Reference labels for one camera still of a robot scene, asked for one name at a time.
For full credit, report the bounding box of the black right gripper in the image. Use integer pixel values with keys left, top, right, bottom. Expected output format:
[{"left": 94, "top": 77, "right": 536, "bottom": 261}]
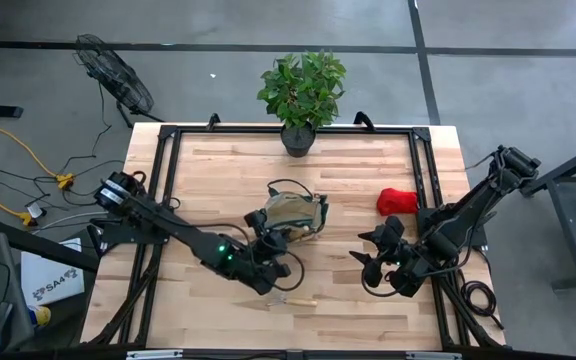
[{"left": 348, "top": 214, "right": 433, "bottom": 299}]

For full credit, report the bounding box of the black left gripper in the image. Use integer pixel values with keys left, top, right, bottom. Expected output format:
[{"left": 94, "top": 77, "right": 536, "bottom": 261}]
[{"left": 244, "top": 209, "right": 292, "bottom": 281}]

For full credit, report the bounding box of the cream gardening bag green trim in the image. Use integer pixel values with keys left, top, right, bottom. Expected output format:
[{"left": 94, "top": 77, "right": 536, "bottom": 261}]
[{"left": 262, "top": 178, "right": 330, "bottom": 242}]

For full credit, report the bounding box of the red cloth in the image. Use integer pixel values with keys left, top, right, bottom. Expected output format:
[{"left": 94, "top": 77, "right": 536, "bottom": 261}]
[{"left": 376, "top": 187, "right": 420, "bottom": 217}]

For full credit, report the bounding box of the green plant in black pot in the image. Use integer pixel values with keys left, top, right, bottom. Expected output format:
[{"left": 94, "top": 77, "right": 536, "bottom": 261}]
[{"left": 256, "top": 48, "right": 348, "bottom": 159}]

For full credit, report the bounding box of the grey metal table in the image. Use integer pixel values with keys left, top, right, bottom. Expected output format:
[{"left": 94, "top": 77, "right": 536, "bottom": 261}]
[{"left": 520, "top": 137, "right": 576, "bottom": 292}]

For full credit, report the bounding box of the white SA4 box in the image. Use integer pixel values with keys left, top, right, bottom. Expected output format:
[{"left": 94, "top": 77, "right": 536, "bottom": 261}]
[{"left": 20, "top": 237, "right": 86, "bottom": 307}]

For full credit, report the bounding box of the black floor fan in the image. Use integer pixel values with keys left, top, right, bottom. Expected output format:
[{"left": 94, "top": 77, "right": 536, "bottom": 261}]
[{"left": 72, "top": 33, "right": 165, "bottom": 129}]

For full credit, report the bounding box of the yellow roll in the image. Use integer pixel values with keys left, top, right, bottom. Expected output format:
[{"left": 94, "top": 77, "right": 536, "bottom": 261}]
[{"left": 27, "top": 304, "right": 52, "bottom": 328}]

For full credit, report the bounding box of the hand rake wooden handle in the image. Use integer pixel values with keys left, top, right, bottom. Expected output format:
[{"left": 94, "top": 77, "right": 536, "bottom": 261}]
[{"left": 266, "top": 294, "right": 319, "bottom": 309}]

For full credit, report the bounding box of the black diagonal frame strut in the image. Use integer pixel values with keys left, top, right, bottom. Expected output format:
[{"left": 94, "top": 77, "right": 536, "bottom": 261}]
[
  {"left": 426, "top": 247, "right": 505, "bottom": 349},
  {"left": 87, "top": 243, "right": 163, "bottom": 346}
]

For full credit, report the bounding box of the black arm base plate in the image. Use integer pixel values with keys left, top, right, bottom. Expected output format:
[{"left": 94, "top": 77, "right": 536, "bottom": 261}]
[
  {"left": 416, "top": 207, "right": 489, "bottom": 250},
  {"left": 98, "top": 217, "right": 170, "bottom": 245}
]

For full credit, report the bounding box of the coiled black cable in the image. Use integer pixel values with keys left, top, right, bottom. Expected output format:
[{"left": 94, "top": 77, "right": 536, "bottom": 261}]
[{"left": 457, "top": 268, "right": 505, "bottom": 331}]

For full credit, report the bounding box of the black table frame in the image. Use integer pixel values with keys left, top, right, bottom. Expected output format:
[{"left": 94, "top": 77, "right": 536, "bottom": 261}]
[{"left": 140, "top": 123, "right": 449, "bottom": 351}]

